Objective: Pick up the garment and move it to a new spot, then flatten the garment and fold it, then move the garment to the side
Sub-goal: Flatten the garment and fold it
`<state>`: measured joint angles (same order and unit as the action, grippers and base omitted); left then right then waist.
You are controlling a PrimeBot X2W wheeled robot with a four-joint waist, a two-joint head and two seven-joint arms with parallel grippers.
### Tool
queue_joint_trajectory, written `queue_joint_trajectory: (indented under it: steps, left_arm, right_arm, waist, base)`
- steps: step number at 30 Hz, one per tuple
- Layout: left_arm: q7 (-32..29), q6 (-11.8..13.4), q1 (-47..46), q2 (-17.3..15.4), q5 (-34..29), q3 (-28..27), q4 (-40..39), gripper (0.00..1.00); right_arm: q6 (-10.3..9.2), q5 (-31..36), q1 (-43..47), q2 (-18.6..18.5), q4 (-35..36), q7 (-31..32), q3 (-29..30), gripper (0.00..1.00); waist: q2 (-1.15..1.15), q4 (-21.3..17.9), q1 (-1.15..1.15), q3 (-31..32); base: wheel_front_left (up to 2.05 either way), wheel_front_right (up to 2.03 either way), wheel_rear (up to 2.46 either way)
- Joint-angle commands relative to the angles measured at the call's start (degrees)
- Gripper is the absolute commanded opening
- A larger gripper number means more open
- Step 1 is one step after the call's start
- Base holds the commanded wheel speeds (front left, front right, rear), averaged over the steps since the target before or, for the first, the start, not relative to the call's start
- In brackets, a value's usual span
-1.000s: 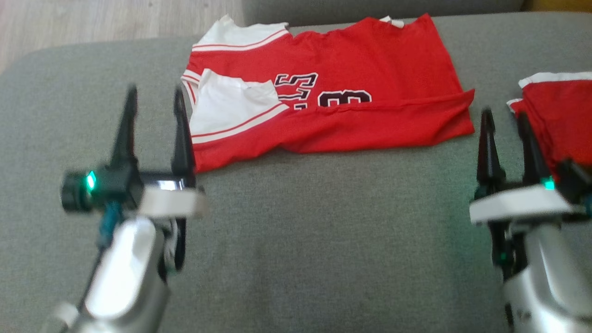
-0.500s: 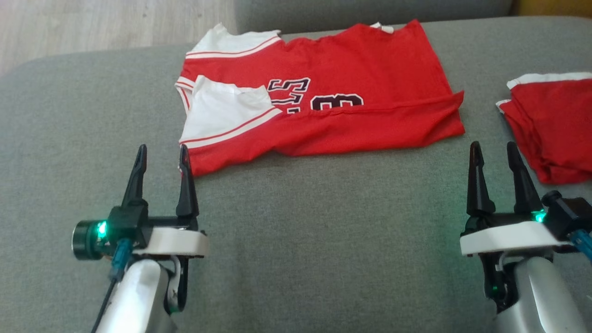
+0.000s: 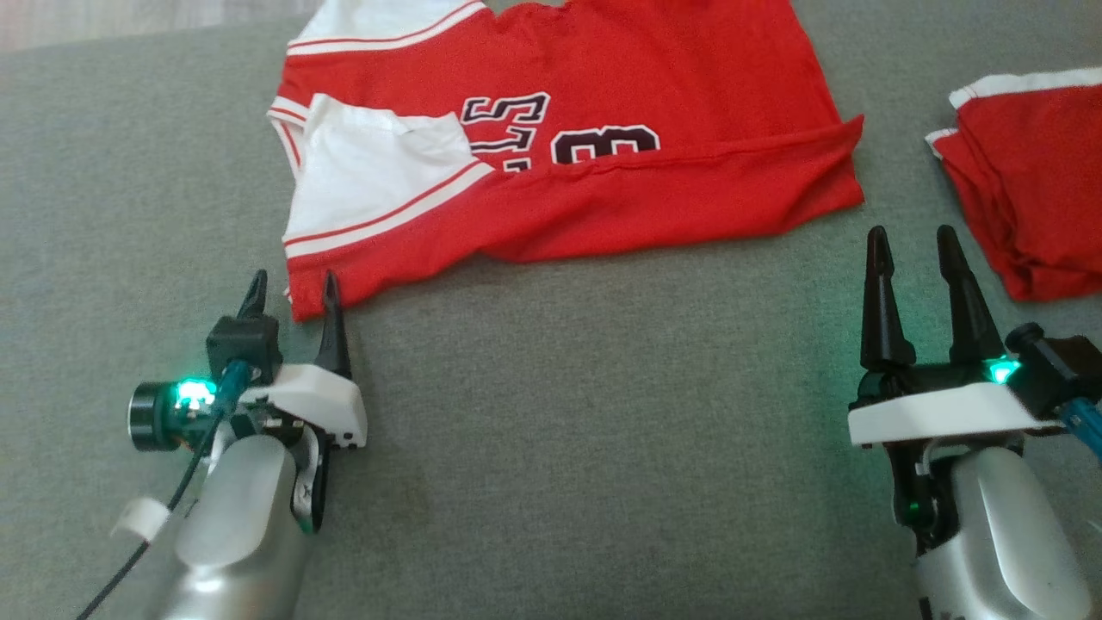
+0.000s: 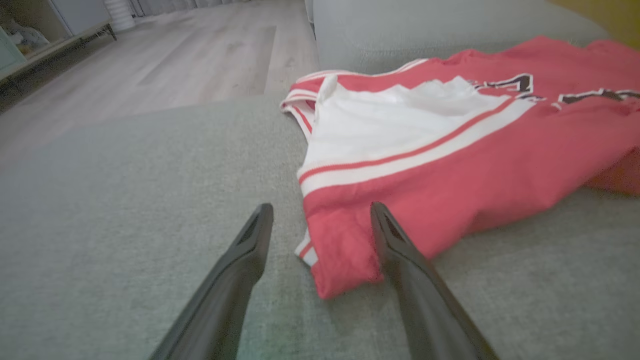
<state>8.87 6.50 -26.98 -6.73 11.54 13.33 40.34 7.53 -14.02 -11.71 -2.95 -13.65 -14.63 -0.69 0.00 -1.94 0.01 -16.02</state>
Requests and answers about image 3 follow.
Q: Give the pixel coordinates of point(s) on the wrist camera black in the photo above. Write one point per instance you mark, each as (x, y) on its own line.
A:
(245, 349)
(1055, 366)

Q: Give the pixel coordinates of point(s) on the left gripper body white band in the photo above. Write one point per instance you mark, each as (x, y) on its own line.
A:
(318, 400)

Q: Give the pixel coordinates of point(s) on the red garment white trim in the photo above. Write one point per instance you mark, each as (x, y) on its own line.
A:
(1033, 181)

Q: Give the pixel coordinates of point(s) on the red white basketball jersey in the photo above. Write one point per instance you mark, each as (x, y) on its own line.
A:
(603, 112)

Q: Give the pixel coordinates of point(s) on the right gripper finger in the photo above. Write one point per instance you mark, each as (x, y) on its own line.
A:
(968, 301)
(882, 310)

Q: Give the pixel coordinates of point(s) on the grey sofa seat cushion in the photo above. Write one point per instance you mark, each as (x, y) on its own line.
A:
(603, 430)

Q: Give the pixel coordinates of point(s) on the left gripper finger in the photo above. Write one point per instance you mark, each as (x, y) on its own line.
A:
(334, 336)
(256, 297)

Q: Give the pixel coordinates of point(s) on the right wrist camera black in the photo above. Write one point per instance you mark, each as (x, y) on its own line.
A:
(1055, 366)

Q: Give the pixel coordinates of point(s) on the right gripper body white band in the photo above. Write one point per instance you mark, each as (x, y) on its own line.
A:
(938, 409)

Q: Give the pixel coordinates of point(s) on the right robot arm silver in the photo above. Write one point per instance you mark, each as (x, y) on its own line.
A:
(999, 534)

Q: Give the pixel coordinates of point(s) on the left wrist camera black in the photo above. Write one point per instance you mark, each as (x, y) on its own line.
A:
(245, 349)

